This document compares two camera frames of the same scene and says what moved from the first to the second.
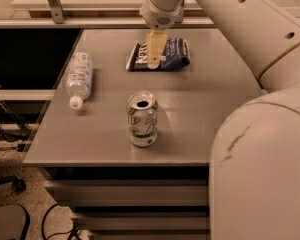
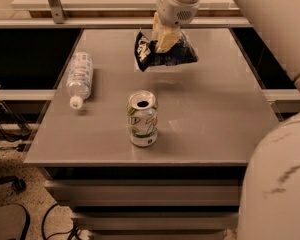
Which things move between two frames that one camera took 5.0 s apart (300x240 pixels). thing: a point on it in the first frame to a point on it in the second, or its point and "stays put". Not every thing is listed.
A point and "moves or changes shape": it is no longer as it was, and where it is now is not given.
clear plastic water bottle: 79,78 stays put
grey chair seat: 9,222 stays put
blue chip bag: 177,54 moves or changes shape
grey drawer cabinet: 133,202 stays put
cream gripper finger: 156,44 to 169,36
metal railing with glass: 116,6 stays put
